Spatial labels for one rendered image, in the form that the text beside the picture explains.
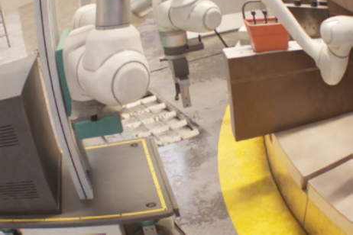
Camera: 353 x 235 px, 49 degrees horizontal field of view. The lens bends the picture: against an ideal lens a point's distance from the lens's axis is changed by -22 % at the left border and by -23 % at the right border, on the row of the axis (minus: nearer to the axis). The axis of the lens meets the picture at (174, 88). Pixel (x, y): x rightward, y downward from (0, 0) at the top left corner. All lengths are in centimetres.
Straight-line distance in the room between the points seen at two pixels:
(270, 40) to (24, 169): 116
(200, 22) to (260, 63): 64
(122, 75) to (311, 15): 203
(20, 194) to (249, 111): 110
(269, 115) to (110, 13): 103
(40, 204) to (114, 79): 73
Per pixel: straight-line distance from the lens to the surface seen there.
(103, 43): 123
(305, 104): 209
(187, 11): 138
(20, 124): 155
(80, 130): 147
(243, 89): 198
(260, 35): 194
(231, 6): 526
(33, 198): 171
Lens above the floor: 127
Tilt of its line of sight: 20 degrees down
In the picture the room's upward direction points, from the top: 9 degrees counter-clockwise
